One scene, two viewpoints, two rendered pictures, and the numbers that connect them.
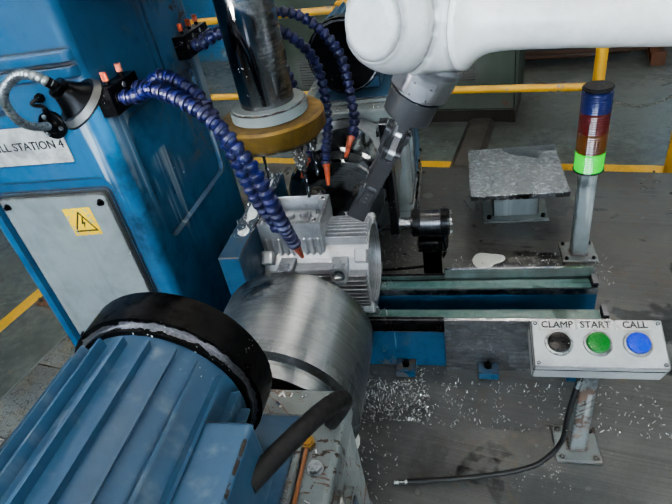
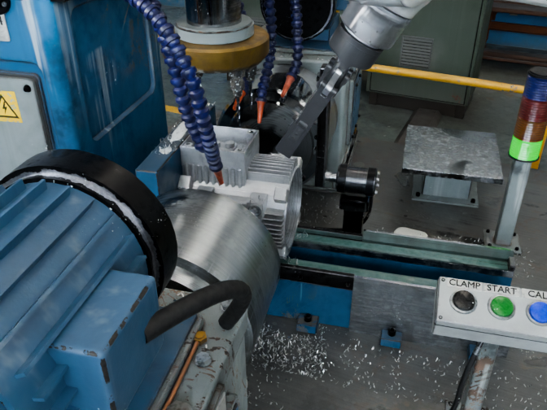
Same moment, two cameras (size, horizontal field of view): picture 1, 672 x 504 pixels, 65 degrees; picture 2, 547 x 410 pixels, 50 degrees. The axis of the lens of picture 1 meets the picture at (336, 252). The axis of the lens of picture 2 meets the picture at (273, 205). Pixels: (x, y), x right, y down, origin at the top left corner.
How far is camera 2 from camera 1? 0.11 m
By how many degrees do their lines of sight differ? 4
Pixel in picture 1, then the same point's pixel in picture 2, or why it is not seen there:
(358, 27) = not seen: outside the picture
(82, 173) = (15, 55)
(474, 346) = (380, 310)
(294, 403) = not seen: hidden behind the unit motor
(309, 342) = (216, 255)
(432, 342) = (339, 300)
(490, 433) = (382, 398)
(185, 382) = (97, 231)
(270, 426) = not seen: hidden behind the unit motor
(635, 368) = (534, 336)
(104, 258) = (18, 149)
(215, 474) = (114, 308)
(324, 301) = (237, 223)
